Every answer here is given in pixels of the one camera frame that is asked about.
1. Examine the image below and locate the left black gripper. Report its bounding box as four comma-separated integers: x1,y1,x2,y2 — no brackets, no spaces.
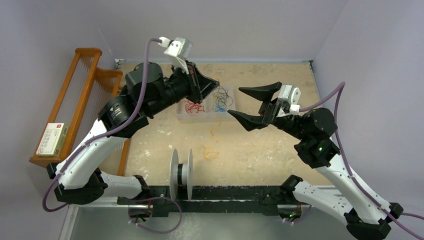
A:
146,59,220,117

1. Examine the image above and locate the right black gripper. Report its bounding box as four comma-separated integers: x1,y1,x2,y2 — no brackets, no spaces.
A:
227,81,308,140

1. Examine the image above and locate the grey cable spool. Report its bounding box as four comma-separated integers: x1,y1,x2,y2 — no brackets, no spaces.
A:
169,149,194,201

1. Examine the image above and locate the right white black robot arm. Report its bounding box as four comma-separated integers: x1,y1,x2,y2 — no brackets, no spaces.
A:
229,82,403,240

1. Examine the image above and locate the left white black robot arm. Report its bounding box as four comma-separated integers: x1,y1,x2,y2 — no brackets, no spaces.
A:
47,62,219,205

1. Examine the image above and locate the clear plastic compartment tray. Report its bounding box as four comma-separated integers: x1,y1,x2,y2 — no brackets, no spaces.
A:
176,84,237,122

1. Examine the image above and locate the orange wooden rack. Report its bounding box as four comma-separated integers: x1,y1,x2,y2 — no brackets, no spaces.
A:
29,47,123,168

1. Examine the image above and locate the white red cardboard box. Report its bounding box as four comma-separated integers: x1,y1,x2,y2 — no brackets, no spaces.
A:
35,122,69,157

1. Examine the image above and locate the black wire bundle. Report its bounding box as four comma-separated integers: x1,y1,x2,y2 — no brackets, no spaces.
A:
211,86,235,109

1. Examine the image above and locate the red wire bundle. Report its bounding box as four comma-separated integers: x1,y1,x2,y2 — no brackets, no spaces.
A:
183,101,206,115

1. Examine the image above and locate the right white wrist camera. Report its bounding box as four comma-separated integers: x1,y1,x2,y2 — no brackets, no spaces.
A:
276,84,301,118

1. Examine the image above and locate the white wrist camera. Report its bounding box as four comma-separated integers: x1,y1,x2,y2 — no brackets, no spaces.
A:
158,36,193,74
276,84,301,118

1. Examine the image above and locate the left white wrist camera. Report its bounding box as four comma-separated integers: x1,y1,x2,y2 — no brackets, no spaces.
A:
158,36,193,74

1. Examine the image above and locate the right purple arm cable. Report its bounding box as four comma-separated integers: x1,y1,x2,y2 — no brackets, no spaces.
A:
298,81,424,240

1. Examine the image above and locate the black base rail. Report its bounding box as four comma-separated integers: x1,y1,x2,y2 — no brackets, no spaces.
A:
127,184,314,218

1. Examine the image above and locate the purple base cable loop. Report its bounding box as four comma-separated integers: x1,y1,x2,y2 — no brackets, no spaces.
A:
127,194,185,234

